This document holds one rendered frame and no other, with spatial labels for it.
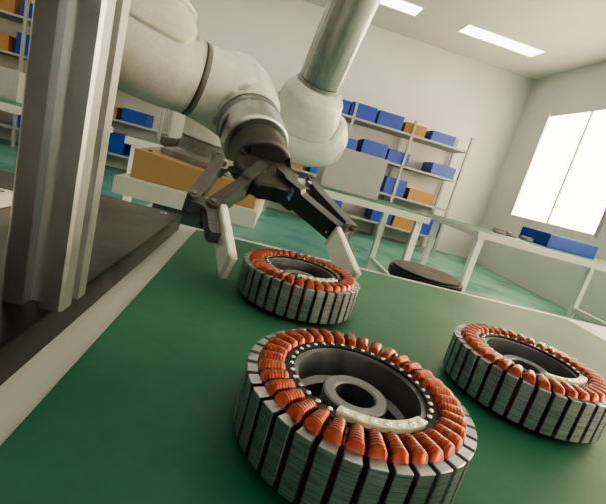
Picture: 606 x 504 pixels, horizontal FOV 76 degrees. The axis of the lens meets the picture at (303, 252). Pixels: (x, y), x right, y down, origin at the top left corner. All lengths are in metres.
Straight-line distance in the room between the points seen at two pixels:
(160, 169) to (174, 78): 0.43
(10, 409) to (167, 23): 0.45
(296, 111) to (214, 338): 0.75
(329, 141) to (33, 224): 0.84
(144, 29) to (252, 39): 6.61
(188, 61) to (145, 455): 0.46
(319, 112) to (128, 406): 0.83
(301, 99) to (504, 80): 7.30
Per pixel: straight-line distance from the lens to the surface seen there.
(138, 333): 0.27
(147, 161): 0.96
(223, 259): 0.35
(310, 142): 0.99
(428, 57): 7.61
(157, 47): 0.55
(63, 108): 0.23
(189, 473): 0.18
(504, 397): 0.30
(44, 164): 0.23
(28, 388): 0.23
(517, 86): 8.27
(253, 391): 0.18
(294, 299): 0.32
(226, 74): 0.57
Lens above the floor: 0.88
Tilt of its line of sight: 12 degrees down
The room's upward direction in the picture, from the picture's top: 16 degrees clockwise
